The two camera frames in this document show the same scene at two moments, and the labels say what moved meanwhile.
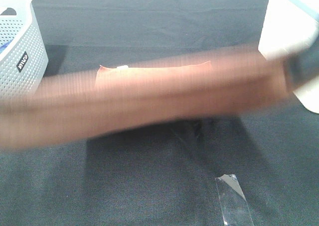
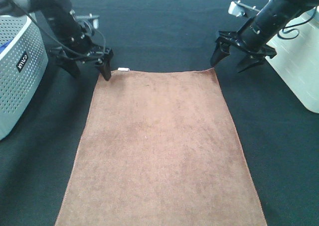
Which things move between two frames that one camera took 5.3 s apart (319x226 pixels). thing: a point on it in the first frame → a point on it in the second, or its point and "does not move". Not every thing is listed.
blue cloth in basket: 4,46 does not move
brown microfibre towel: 42,107 → 157,151
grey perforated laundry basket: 24,57 does not move
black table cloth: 166,176 does not move
